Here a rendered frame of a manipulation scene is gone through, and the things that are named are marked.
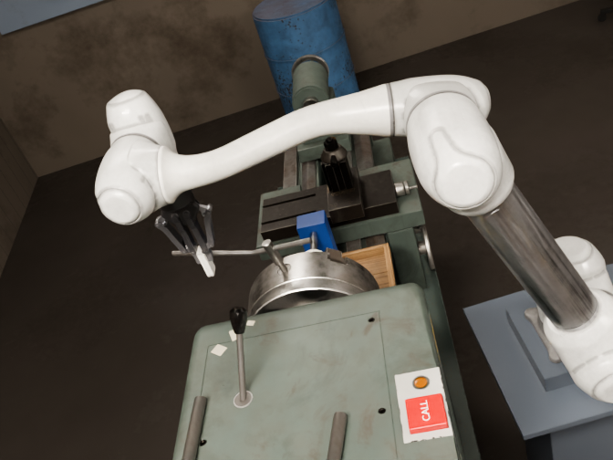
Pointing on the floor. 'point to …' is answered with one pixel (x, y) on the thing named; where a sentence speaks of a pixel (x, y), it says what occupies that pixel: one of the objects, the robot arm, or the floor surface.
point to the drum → (304, 43)
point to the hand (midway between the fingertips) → (205, 260)
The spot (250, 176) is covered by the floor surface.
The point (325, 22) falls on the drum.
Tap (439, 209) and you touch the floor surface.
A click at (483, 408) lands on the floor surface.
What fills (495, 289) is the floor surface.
